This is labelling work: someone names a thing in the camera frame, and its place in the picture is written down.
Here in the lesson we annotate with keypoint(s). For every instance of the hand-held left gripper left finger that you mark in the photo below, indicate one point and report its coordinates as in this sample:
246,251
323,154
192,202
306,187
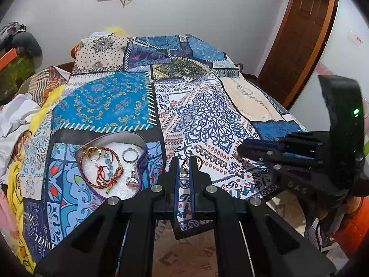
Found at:
175,179

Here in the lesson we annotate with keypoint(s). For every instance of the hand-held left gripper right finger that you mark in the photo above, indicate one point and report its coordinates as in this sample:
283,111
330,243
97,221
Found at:
192,179

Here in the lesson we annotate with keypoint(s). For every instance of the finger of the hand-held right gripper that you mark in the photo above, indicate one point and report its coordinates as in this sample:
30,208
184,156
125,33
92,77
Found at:
259,150
302,141

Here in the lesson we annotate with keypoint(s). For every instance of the purple heart-shaped tin box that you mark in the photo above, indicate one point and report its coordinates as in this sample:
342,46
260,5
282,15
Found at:
115,192

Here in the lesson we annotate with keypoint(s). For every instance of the blue bead earrings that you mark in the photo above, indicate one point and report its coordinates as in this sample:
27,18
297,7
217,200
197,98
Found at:
108,161

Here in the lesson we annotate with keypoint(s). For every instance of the white wardrobe door pink hearts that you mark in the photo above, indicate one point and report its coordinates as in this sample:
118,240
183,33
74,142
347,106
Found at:
346,60

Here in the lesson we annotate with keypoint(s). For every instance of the white red sticker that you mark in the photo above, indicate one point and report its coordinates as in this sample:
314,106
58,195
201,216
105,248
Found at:
356,39

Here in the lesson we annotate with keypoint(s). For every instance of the brown wooden door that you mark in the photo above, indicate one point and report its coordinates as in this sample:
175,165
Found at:
302,34

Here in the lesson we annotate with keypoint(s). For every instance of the blue patchwork blanket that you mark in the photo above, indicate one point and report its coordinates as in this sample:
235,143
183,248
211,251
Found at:
115,101

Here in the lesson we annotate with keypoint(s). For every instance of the yellow round object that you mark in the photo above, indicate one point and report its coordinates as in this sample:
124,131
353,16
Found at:
115,30

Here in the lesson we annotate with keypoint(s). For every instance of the orange striped blanket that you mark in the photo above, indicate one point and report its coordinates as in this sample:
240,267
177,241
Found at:
46,80

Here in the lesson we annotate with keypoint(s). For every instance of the pink plush toy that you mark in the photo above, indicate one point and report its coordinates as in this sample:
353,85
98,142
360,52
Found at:
5,210

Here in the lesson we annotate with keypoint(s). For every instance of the white cloth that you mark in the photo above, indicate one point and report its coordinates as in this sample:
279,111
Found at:
14,115

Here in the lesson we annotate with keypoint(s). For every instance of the orange box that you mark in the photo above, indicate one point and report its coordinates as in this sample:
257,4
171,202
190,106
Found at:
8,59

